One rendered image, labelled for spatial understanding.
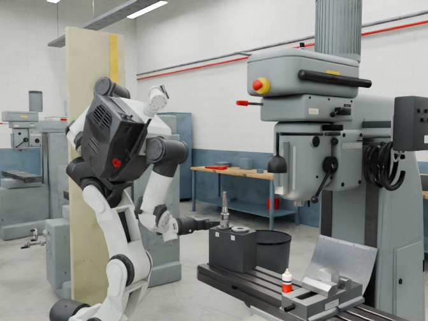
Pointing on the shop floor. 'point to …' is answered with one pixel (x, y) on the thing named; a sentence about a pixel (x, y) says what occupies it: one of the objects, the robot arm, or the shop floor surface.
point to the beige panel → (105, 43)
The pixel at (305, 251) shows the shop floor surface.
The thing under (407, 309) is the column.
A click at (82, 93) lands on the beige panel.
